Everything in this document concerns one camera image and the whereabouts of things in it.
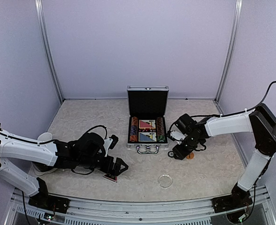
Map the right chip row in case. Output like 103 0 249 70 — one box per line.
156 117 165 136

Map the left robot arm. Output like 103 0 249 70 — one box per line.
0 127 129 209

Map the left rear aluminium post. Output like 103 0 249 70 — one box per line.
35 0 64 104

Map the chip row in case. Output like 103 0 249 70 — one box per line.
156 117 165 136
130 117 138 142

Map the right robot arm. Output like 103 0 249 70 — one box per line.
168 100 276 208

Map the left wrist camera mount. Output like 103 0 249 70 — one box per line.
104 135 119 157

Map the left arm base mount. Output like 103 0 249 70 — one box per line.
28 178 70 214

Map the aluminium post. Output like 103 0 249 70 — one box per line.
215 0 243 104
35 0 64 104

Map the aluminium poker case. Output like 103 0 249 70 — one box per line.
127 85 169 155

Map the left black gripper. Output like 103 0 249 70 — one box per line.
78 153 129 176

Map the single green poker chip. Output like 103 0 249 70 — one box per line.
168 151 174 158

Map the right rear aluminium post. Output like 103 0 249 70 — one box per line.
215 0 243 104

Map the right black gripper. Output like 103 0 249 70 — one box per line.
173 135 202 160

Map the front aluminium frame rail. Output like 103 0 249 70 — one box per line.
4 186 276 225

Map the clear round tray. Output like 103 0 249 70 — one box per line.
32 162 57 176

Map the red triangular dealer button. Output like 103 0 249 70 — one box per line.
103 174 117 182

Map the orange big blind button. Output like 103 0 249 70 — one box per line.
186 152 194 159

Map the left chip row in case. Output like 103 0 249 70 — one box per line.
130 117 138 142

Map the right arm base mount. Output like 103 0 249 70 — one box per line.
212 183 253 213

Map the green poker chip stack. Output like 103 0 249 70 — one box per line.
157 135 166 143

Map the blue playing card deck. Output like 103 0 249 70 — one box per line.
138 132 157 142

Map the red playing card deck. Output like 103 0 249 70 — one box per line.
139 120 156 129

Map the clear round dealer puck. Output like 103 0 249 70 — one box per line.
157 174 173 188

